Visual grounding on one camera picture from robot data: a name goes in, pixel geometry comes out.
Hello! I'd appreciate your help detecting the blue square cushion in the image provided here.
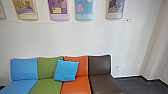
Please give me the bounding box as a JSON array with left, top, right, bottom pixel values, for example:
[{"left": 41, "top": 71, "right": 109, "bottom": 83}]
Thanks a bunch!
[{"left": 53, "top": 59, "right": 80, "bottom": 83}]

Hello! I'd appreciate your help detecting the brown sofa seat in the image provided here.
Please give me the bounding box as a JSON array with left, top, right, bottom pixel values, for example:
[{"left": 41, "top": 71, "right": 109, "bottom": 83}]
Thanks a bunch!
[{"left": 88, "top": 54, "right": 124, "bottom": 94}]

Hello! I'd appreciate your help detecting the orange sofa seat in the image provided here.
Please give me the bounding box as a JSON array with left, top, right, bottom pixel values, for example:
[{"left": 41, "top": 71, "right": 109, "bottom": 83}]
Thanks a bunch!
[{"left": 60, "top": 55, "right": 92, "bottom": 94}]

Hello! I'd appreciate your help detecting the green sofa seat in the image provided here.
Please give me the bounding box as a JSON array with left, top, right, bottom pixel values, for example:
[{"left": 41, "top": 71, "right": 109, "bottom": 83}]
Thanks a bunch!
[{"left": 28, "top": 56, "right": 65, "bottom": 94}]

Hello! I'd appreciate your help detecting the blue sofa seat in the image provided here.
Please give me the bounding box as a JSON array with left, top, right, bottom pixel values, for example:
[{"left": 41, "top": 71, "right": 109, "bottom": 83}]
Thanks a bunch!
[{"left": 0, "top": 57, "right": 39, "bottom": 94}]

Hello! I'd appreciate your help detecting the light blue wall poster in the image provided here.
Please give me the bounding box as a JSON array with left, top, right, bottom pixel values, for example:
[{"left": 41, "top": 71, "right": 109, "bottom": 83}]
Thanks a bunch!
[{"left": 74, "top": 0, "right": 95, "bottom": 21}]

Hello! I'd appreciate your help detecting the white wall outlet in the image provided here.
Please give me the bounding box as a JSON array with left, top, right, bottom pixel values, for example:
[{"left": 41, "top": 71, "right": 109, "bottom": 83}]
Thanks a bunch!
[{"left": 115, "top": 63, "right": 127, "bottom": 71}]

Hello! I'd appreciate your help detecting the purple wall poster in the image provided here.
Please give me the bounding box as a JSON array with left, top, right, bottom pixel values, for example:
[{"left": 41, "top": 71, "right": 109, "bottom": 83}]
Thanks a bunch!
[{"left": 47, "top": 0, "right": 71, "bottom": 22}]

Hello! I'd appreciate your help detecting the pink grey wall poster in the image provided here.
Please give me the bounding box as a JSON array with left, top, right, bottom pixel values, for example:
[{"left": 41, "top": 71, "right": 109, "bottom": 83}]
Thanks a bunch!
[{"left": 105, "top": 0, "right": 127, "bottom": 20}]

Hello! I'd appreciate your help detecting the yellow wall poster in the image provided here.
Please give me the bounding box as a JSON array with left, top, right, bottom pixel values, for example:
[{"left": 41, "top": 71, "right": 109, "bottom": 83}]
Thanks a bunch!
[{"left": 11, "top": 0, "right": 40, "bottom": 21}]

